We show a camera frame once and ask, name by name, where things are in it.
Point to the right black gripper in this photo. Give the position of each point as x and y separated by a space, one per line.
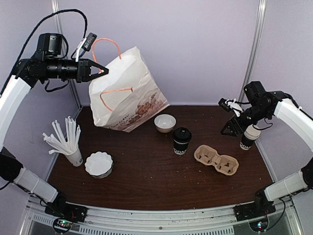
231 124

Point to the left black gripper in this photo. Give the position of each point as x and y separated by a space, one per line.
84 66

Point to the brown cardboard cup carrier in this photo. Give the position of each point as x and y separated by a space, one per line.
209 156

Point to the white paper takeout bag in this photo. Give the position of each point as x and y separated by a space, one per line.
127 96

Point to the black lidded coffee cup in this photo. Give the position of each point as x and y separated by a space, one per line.
181 138

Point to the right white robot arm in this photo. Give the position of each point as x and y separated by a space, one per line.
265 105

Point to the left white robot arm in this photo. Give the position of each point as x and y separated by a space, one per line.
45 64

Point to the white ceramic bowl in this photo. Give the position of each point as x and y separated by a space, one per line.
164 123

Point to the bundle of wrapped straws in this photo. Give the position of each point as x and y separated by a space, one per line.
64 142

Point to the white cup holding straws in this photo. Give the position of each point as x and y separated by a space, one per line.
74 156

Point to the white fluted dish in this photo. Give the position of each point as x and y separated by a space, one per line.
99 165

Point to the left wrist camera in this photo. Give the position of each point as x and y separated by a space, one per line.
84 46

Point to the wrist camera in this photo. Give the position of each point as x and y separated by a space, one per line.
231 105
84 46

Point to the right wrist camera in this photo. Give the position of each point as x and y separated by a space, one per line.
231 105

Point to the left aluminium frame post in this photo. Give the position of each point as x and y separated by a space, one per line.
68 67

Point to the aluminium frame post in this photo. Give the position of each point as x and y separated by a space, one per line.
68 67
256 39

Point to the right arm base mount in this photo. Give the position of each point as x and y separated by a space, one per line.
249 211

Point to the aluminium front rail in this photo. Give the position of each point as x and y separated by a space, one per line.
211 221

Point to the right aluminium frame post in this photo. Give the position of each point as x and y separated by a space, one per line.
256 39

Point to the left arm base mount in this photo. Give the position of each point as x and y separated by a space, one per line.
70 212

